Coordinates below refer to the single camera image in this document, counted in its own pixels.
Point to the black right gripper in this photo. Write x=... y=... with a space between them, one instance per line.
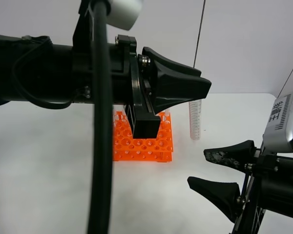
x=270 y=187

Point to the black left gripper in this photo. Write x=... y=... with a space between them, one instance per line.
x=127 y=78

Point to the teal-capped test tube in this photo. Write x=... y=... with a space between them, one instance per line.
x=195 y=119

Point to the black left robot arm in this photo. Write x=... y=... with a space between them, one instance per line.
x=48 y=76

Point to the orange test tube rack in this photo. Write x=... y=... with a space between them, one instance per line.
x=126 y=148

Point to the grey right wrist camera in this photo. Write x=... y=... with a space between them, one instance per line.
x=278 y=134

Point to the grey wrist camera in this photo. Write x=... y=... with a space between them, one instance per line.
x=124 y=13
x=278 y=134

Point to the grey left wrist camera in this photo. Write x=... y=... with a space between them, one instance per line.
x=124 y=13

